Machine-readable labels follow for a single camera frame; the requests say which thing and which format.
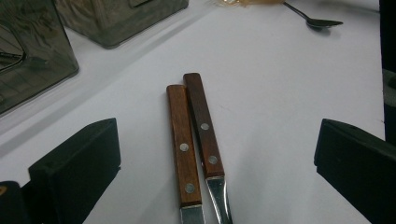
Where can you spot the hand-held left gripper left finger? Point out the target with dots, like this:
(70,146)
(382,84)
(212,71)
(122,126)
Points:
(74,174)

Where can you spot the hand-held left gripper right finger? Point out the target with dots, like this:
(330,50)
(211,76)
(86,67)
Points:
(361,171)

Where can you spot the steel spoon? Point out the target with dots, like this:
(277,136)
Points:
(323,22)

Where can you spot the smoked clear plastic bin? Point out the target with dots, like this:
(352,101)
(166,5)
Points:
(46,68)
(118,25)

